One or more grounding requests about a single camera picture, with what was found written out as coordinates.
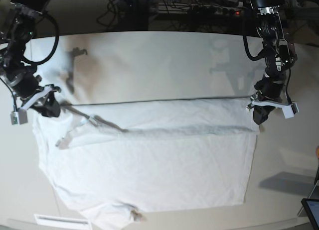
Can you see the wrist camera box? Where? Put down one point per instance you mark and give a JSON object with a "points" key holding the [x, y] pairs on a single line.
{"points": [[295, 108], [18, 117]]}

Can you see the white label strip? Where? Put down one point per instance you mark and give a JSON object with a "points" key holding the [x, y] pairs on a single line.
{"points": [[41, 218]]}

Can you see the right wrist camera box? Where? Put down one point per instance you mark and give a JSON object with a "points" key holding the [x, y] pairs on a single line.
{"points": [[18, 117]]}

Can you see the tablet screen with stand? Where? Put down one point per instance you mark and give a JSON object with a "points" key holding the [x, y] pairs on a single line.
{"points": [[310, 205]]}

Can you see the white T-shirt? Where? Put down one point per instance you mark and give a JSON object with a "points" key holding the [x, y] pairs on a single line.
{"points": [[112, 163]]}

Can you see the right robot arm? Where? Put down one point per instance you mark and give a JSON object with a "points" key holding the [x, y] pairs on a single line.
{"points": [[17, 72]]}

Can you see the black power strip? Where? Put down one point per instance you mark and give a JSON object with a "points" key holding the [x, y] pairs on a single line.
{"points": [[199, 9]]}

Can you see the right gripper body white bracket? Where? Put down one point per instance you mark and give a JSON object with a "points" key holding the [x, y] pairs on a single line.
{"points": [[39, 93]]}

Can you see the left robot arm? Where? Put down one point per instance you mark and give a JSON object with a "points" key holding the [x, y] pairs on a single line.
{"points": [[278, 52]]}

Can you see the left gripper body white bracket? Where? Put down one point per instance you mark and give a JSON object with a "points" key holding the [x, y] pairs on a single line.
{"points": [[256, 102]]}

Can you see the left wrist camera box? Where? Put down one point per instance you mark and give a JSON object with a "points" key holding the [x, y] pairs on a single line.
{"points": [[295, 108]]}

